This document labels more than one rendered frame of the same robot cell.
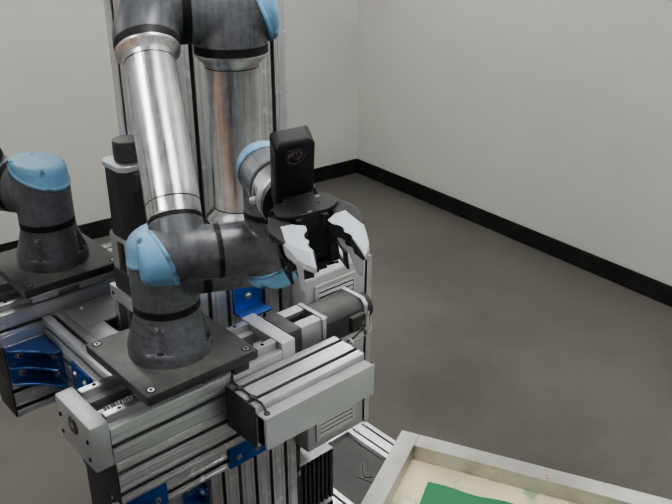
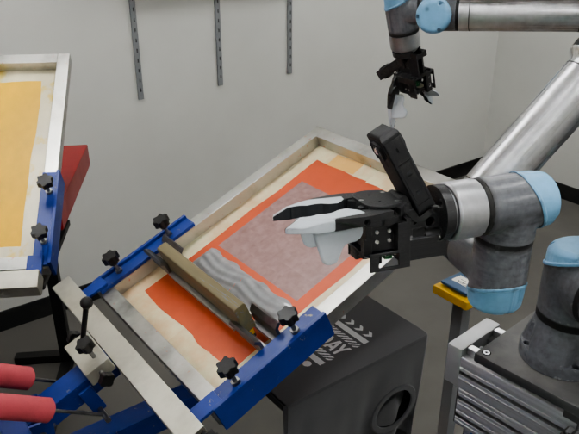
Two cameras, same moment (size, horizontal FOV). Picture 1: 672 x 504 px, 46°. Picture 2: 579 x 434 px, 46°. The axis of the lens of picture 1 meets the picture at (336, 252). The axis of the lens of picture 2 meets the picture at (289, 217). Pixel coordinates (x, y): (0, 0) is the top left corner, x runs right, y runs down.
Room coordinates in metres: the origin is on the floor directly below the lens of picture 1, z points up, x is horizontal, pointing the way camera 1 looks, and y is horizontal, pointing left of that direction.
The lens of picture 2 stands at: (0.71, -0.71, 2.01)
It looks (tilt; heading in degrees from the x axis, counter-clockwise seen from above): 25 degrees down; 90
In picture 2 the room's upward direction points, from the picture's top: straight up
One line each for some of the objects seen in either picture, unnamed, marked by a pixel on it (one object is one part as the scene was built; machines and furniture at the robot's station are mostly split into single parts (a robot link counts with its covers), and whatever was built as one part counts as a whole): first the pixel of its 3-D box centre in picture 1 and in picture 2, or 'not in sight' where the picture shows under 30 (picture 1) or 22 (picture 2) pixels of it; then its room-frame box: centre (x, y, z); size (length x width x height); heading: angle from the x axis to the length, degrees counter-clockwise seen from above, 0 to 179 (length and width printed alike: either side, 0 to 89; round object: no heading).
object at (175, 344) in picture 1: (168, 322); (566, 332); (1.21, 0.30, 1.31); 0.15 x 0.15 x 0.10
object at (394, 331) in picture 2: not in sight; (308, 327); (0.76, 0.83, 0.95); 0.48 x 0.44 x 0.01; 37
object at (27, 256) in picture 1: (50, 237); not in sight; (1.58, 0.63, 1.31); 0.15 x 0.15 x 0.10
